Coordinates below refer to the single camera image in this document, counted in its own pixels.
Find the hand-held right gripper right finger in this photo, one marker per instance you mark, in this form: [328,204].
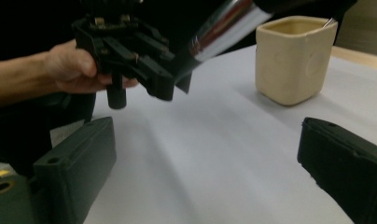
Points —
[348,168]

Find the wooden table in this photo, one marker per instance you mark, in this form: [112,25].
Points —
[364,59]

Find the small thin black makeup brush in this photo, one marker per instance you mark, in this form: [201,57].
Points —
[329,22]

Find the black curtain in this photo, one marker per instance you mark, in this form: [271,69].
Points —
[21,25]

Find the cream ceramic cup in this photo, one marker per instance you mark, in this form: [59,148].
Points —
[292,68]

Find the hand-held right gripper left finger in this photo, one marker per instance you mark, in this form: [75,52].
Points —
[74,174]

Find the large black makeup brush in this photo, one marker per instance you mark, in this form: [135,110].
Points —
[227,31]

